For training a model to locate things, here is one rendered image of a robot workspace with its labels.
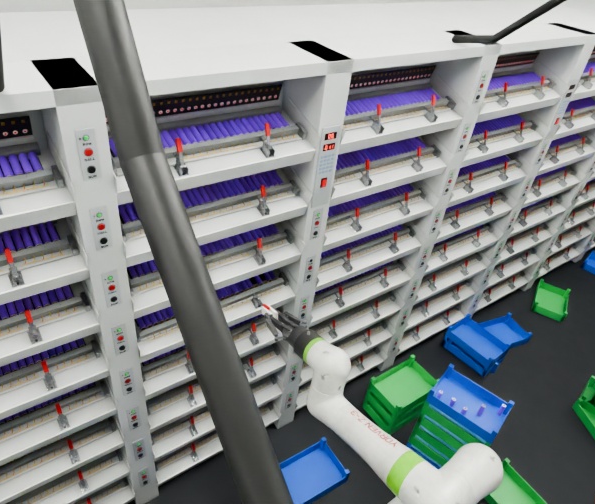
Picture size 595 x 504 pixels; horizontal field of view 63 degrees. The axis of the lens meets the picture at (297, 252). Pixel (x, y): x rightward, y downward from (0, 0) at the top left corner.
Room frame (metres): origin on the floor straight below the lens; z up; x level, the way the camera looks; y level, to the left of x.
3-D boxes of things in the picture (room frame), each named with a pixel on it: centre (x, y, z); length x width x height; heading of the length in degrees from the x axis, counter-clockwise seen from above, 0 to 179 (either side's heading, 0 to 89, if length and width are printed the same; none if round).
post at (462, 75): (1.91, -0.53, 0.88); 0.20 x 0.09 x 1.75; 39
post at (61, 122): (1.02, 0.55, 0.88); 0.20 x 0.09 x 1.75; 39
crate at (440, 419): (1.33, -0.82, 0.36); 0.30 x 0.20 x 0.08; 55
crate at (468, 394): (1.33, -0.82, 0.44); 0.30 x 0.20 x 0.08; 55
